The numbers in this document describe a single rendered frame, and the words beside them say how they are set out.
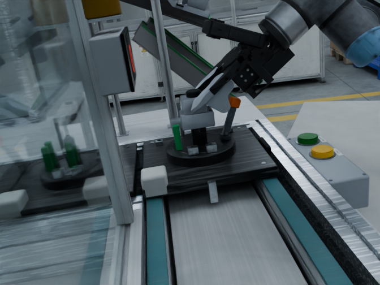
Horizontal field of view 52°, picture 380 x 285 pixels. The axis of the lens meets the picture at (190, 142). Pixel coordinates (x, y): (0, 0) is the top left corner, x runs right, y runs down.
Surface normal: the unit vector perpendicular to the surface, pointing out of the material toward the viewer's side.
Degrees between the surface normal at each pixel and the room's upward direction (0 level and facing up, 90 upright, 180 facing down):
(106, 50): 90
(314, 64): 90
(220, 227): 0
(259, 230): 0
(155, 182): 90
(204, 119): 90
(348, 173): 0
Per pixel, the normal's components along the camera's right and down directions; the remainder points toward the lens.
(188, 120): 0.11, 0.35
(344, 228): -0.14, -0.92
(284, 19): -0.24, 0.00
